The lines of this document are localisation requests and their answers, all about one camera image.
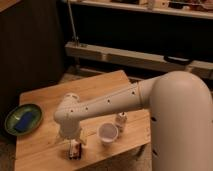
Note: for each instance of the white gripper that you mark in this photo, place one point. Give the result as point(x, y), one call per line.
point(72, 131)

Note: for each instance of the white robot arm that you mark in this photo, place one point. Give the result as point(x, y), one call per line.
point(181, 118)

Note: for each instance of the green ceramic plate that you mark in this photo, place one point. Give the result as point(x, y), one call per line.
point(15, 115)

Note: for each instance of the wooden side table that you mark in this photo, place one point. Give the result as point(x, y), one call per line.
point(39, 150)

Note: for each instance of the blue sponge block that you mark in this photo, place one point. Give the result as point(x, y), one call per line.
point(24, 122)

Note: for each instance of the small white bottle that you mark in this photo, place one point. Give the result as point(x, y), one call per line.
point(120, 121)

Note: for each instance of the metal stand pole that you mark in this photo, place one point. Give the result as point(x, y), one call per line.
point(75, 37)

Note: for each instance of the wooden shelf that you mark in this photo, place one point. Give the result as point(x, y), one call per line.
point(149, 7)

